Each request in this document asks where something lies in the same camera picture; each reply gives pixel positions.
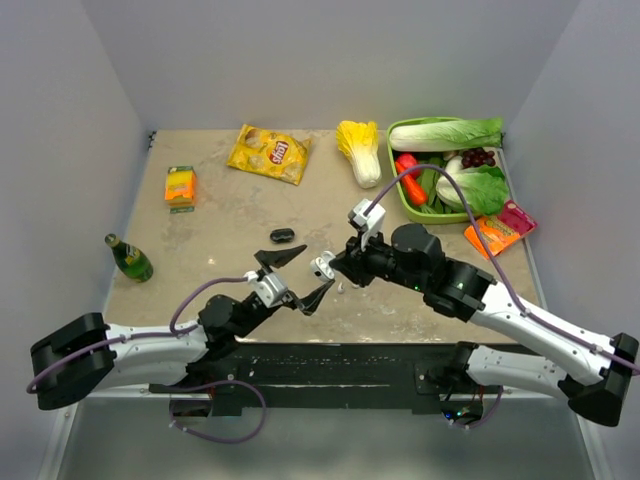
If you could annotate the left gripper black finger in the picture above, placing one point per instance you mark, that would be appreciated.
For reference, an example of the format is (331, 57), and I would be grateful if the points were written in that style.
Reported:
(270, 260)
(310, 303)

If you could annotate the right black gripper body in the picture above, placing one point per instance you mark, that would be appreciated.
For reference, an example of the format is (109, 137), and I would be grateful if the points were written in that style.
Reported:
(376, 261)

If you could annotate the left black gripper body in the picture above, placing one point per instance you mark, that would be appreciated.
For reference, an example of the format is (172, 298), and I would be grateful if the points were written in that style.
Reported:
(254, 316)

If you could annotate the black earbud charging case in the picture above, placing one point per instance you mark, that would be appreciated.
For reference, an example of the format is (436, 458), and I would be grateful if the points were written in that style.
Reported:
(282, 235)

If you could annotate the white earbud charging case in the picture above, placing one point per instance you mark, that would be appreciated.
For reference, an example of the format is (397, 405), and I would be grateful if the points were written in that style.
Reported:
(320, 266)

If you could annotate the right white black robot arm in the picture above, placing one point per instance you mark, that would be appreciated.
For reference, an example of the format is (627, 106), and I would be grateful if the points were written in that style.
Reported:
(590, 371)

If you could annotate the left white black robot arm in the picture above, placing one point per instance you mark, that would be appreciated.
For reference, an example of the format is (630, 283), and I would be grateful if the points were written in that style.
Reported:
(88, 354)

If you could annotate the green plastic basket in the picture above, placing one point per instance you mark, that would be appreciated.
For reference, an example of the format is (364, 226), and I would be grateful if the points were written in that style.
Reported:
(412, 212)

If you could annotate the orange carrot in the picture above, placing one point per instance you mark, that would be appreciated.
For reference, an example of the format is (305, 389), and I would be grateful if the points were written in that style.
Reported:
(415, 193)

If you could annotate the dark green spinach leaves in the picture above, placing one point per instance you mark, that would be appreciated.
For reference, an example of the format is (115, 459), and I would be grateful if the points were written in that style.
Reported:
(428, 180)

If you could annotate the yellow Lays chips bag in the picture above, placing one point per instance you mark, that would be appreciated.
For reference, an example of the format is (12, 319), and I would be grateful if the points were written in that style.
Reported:
(271, 154)

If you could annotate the red pepper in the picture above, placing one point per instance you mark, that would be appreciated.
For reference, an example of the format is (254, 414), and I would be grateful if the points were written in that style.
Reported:
(405, 161)

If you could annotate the green glass bottle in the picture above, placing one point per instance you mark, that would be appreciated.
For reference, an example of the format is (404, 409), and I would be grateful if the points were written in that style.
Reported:
(130, 260)

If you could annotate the yellow napa cabbage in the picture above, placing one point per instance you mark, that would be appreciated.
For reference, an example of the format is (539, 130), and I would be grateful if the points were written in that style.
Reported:
(358, 142)

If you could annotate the green lettuce head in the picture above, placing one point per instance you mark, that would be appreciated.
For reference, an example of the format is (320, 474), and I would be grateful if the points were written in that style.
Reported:
(484, 188)

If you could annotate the long green white cabbage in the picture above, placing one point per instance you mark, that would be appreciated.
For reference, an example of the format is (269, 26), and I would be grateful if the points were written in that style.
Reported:
(440, 135)

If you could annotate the orange pink snack packet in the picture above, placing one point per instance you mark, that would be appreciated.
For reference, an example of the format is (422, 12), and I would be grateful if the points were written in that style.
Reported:
(500, 231)

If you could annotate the dark purple grapes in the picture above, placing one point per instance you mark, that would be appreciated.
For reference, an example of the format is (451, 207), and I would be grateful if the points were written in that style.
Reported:
(477, 157)

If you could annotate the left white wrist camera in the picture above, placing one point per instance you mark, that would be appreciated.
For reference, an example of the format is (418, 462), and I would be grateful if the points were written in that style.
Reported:
(270, 288)

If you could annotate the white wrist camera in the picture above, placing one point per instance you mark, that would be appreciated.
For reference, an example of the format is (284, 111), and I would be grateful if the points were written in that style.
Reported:
(270, 288)
(367, 218)

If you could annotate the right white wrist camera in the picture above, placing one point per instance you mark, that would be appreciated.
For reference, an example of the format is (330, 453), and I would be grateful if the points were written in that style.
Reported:
(367, 218)

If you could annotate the black base mount frame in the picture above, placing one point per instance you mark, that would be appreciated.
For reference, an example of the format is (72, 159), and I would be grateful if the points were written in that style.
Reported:
(412, 377)

